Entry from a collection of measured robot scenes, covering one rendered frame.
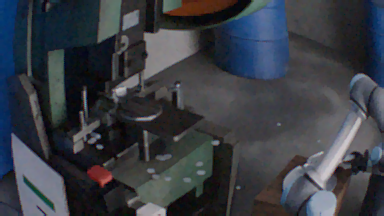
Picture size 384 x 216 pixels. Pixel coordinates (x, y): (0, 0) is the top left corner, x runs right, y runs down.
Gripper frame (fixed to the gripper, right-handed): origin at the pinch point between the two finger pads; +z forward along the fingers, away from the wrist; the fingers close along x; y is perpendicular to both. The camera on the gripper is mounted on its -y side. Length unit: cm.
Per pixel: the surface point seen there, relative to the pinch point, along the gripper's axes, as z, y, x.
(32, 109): 58, 109, -51
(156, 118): 23, 73, -42
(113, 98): 42, 76, -46
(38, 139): 59, 109, -39
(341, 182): -2.0, 5.2, 9.5
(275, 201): 17.3, 34.9, 4.4
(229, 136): 26, 47, -27
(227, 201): 29, 49, -2
